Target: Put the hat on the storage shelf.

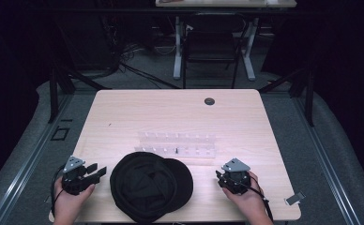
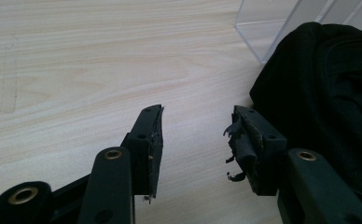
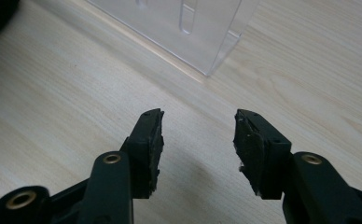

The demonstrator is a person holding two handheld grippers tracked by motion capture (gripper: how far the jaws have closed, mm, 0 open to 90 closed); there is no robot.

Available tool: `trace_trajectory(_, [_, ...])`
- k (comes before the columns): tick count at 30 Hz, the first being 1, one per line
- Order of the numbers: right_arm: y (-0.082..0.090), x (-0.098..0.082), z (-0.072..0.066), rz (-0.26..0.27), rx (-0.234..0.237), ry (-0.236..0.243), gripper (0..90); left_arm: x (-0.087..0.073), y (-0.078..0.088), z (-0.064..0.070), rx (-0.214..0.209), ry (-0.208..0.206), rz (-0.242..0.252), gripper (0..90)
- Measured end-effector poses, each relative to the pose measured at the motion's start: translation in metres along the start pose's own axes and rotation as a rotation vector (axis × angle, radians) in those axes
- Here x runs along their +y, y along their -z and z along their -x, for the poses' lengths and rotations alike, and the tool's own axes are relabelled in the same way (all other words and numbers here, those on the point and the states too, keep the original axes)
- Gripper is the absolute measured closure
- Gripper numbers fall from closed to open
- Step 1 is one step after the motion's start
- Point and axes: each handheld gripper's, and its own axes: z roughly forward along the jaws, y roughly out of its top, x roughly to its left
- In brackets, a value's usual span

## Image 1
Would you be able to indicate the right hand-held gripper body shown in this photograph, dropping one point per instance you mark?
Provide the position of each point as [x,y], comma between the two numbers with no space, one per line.
[237,179]

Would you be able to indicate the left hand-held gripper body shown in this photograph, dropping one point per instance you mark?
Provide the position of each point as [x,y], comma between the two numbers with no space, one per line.
[73,179]

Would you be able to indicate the person's left hand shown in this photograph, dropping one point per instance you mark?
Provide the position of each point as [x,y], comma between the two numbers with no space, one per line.
[69,201]

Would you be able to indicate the person's right hand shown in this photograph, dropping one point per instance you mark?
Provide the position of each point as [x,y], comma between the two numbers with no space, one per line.
[247,201]

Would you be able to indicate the black cap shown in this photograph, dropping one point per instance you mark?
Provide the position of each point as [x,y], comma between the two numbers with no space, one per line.
[148,187]

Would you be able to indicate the clear plastic compartment box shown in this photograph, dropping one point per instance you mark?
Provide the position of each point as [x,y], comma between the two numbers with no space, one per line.
[177,143]

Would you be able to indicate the grey tape piece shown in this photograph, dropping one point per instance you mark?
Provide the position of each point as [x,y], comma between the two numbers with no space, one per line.
[295,198]

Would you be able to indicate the round grey table grommet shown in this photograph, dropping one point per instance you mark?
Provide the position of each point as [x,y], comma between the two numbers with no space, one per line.
[209,101]

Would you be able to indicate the black chair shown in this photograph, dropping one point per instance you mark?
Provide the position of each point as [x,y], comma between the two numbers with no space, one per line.
[213,43]

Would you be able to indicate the white-legged background desk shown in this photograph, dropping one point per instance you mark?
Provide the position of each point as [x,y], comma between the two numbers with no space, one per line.
[220,3]

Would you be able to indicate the aluminium floor rail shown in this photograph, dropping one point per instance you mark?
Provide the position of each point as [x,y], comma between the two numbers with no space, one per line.
[324,162]
[30,159]

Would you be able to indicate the black metal frame post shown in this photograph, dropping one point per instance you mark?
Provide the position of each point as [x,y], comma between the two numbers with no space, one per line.
[310,93]
[53,93]

